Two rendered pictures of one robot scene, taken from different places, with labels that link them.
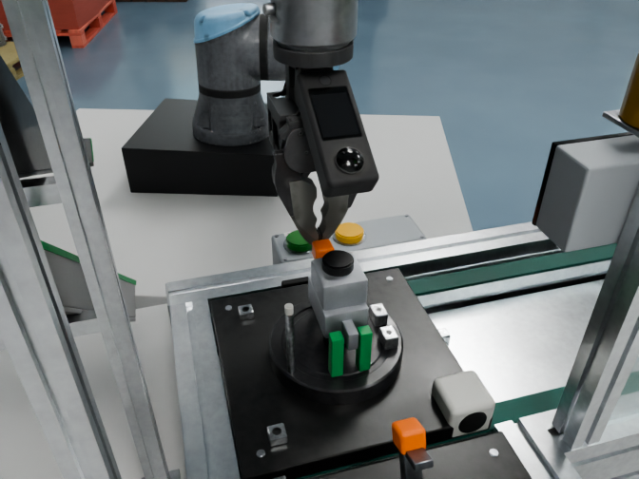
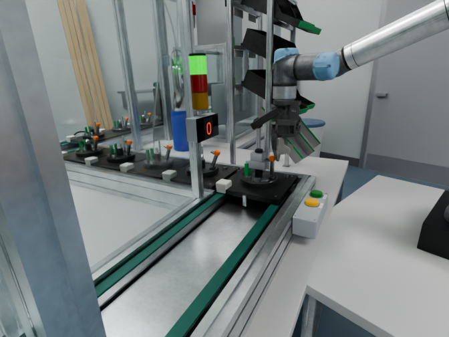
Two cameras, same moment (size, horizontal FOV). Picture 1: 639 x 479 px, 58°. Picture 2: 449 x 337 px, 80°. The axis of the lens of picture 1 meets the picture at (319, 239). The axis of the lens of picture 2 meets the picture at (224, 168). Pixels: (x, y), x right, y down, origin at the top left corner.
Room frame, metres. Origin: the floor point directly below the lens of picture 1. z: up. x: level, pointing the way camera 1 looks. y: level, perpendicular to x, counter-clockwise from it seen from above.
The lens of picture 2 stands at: (1.01, -0.78, 1.36)
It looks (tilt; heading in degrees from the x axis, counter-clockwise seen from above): 20 degrees down; 135
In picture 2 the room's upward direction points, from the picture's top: 2 degrees counter-clockwise
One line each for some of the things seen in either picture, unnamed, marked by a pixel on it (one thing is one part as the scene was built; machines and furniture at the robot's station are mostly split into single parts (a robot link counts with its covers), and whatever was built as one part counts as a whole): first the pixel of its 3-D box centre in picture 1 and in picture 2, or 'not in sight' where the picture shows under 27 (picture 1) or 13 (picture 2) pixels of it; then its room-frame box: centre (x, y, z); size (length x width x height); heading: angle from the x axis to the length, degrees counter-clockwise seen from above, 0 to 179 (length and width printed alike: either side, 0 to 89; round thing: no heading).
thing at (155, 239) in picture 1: (232, 187); (446, 246); (1.00, 0.17, 0.84); 0.90 x 0.70 x 0.03; 87
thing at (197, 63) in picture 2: not in sight; (198, 65); (0.37, -0.23, 1.39); 0.05 x 0.05 x 0.05
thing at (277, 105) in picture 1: (311, 103); (285, 118); (0.52, 0.01, 1.21); 0.09 x 0.08 x 0.12; 16
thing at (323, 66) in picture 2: not in sight; (319, 66); (0.62, 0.03, 1.37); 0.11 x 0.11 x 0.08; 2
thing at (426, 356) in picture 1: (336, 357); (258, 183); (0.43, -0.02, 0.96); 0.24 x 0.24 x 0.02; 16
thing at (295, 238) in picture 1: (300, 242); (316, 194); (0.64, 0.03, 0.96); 0.04 x 0.04 x 0.02
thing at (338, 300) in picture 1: (340, 294); (256, 158); (0.42, -0.02, 1.06); 0.08 x 0.04 x 0.07; 16
